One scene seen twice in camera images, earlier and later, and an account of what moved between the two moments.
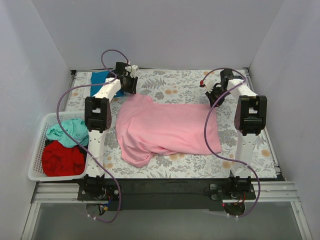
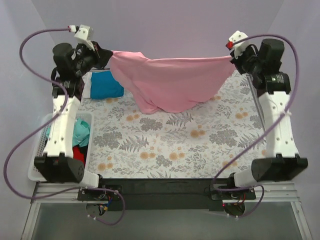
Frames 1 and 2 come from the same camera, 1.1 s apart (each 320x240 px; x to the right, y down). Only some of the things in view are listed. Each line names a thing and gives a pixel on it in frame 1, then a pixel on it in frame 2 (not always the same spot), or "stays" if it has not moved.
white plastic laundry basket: [35, 172] stays
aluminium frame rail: [58, 193] stays
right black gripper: [215, 95] to [238, 60]
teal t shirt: [76, 128] stays
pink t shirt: [144, 127] to [162, 85]
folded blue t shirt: [99, 77] stays
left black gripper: [129, 84] to [97, 55]
